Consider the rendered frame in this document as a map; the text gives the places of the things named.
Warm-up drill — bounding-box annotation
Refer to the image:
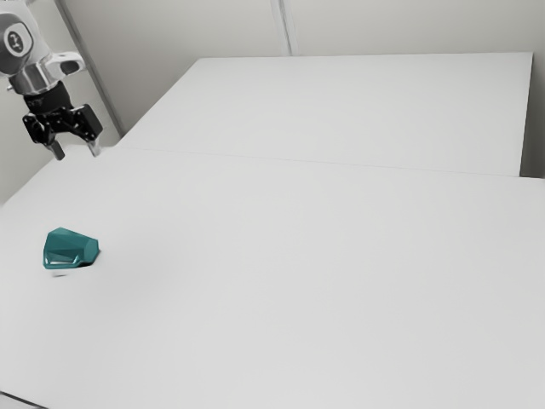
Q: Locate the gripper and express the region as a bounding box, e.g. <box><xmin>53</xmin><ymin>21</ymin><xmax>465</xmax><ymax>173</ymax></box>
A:
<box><xmin>21</xmin><ymin>83</ymin><xmax>105</xmax><ymax>162</ymax></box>

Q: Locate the teal faceted mug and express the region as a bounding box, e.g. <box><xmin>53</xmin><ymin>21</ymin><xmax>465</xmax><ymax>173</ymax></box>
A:
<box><xmin>42</xmin><ymin>227</ymin><xmax>102</xmax><ymax>271</ymax></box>

